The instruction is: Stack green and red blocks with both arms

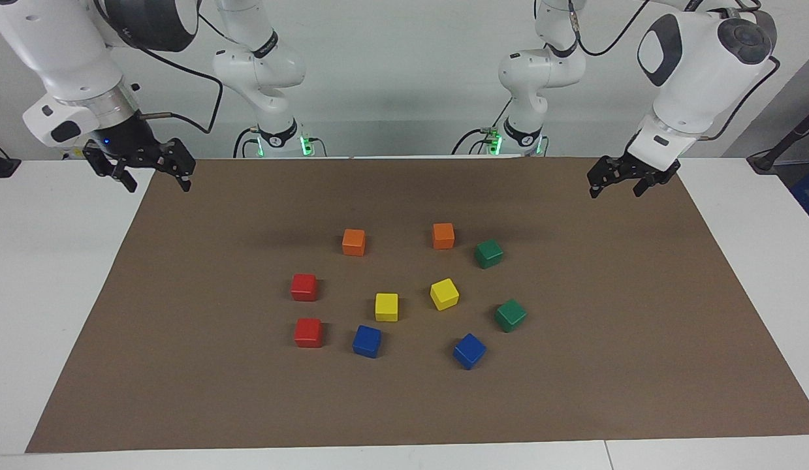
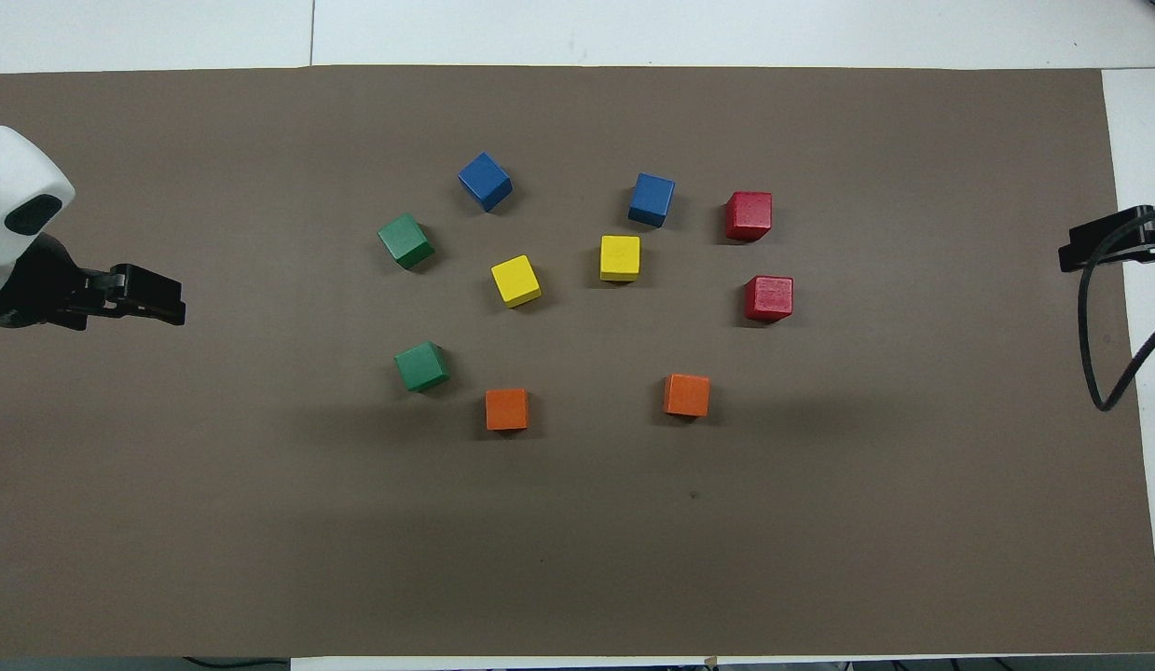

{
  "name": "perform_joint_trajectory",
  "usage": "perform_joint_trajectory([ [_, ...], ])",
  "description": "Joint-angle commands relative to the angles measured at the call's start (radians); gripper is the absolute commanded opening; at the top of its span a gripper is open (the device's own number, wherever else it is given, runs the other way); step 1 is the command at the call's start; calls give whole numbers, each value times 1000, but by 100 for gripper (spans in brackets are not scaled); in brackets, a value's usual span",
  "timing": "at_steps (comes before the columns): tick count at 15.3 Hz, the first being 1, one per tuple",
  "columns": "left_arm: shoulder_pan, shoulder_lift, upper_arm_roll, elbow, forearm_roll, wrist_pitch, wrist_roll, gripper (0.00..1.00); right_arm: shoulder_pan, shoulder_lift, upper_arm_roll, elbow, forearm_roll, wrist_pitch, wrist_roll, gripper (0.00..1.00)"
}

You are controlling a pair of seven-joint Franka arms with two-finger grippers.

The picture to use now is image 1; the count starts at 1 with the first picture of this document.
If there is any red wooden block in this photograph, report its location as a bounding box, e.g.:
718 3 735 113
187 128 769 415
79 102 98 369
290 274 319 302
294 318 324 349

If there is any black stand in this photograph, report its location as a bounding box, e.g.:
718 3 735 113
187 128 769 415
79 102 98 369
747 103 809 174

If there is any blue wooden block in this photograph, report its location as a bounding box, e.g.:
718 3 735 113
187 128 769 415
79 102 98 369
352 325 383 359
452 333 488 371

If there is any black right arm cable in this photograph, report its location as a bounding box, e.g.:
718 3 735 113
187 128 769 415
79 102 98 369
94 0 248 135

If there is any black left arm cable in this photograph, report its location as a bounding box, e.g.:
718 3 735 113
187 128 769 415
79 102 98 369
569 0 782 141

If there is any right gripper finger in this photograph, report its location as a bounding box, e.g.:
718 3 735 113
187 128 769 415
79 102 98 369
160 137 197 193
83 145 139 194

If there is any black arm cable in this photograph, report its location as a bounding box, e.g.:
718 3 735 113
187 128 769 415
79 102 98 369
94 0 248 135
569 0 782 141

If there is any black base cable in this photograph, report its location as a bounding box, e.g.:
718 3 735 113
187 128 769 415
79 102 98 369
452 98 513 155
233 127 261 159

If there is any green wooden block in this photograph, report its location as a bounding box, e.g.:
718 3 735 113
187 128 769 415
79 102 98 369
474 239 505 270
494 299 528 334

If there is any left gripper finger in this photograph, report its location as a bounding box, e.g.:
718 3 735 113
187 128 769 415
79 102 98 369
631 171 671 198
586 155 619 199

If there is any brown table mat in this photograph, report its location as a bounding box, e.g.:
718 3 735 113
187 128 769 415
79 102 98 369
25 157 809 453

